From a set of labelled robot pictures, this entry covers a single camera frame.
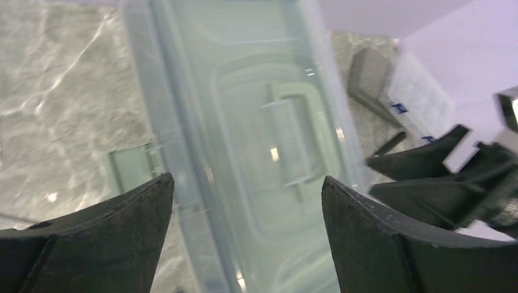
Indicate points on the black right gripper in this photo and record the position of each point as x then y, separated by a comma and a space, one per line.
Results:
485, 188

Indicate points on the green toolbox with clear lid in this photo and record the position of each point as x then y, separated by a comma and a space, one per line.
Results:
249, 116

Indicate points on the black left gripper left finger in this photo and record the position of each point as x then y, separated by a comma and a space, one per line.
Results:
112, 246

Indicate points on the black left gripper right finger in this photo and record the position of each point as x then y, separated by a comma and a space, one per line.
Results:
377, 249

